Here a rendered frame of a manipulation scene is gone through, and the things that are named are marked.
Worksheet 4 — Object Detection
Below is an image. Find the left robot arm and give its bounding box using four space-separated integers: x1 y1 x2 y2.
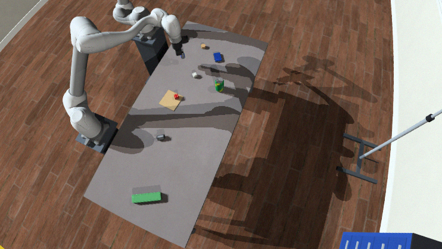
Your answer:
113 0 159 40

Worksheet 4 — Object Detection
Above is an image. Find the beige flat mat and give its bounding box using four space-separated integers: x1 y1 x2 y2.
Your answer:
159 90 183 111

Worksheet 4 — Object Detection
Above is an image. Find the green rectangular box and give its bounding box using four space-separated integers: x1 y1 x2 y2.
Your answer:
132 192 162 203

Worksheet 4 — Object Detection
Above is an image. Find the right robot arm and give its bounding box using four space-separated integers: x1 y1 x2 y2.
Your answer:
63 8 181 146

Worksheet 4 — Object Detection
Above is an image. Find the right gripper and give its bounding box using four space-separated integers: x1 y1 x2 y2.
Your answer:
169 33 189 59

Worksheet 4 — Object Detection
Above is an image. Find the green soda can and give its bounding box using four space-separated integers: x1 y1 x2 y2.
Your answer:
215 77 224 92

